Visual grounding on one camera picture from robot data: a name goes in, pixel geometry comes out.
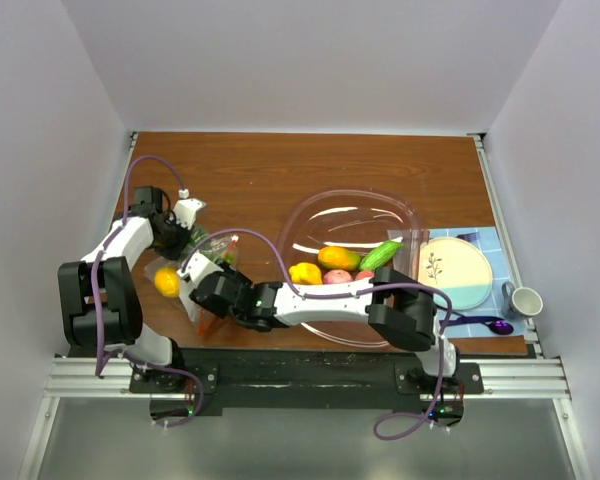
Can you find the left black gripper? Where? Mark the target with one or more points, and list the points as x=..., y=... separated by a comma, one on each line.
x=178, y=249

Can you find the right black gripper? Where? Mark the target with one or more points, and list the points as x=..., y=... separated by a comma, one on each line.
x=232, y=274

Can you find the green fake vegetable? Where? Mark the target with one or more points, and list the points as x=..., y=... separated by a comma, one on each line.
x=198, y=234

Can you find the yellow fake lemon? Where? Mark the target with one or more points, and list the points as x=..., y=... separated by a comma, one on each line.
x=167, y=282

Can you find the clear zip top bag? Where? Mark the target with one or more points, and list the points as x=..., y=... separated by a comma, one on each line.
x=200, y=318

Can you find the yellow fake bell pepper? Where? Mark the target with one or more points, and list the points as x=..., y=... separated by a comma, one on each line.
x=305, y=273

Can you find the purple fake onion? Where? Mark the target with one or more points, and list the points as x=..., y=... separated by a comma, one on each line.
x=337, y=276

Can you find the orange fake mango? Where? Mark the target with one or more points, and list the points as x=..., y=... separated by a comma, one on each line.
x=338, y=258

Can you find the red fake tomato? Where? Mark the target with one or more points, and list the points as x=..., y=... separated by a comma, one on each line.
x=364, y=274

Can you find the light green fake cucumber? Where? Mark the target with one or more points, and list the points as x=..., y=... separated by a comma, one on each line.
x=380, y=255

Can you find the green fake grapes bunch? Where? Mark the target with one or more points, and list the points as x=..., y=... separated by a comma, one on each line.
x=228, y=253

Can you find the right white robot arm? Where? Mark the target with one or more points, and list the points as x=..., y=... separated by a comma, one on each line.
x=399, y=309

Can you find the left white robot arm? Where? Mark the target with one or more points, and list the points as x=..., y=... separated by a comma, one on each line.
x=99, y=303

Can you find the clear pink plastic tray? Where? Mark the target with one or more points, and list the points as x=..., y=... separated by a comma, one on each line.
x=357, y=220

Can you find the cream floral plate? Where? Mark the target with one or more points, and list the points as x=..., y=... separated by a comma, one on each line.
x=457, y=268

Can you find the purple plastic fork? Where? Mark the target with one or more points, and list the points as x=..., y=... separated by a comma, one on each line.
x=469, y=236

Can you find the blue checkered placemat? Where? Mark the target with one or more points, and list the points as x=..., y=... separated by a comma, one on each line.
x=489, y=244

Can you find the purple plastic spoon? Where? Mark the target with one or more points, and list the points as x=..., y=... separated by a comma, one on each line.
x=497, y=325

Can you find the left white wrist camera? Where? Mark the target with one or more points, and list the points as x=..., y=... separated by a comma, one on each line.
x=186, y=209

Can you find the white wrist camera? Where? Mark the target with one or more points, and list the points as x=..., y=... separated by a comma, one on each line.
x=186, y=209
x=197, y=267

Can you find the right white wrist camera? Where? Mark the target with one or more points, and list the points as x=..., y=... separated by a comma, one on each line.
x=197, y=267

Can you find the white blue-handled mug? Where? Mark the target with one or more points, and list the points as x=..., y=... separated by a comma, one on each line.
x=520, y=302

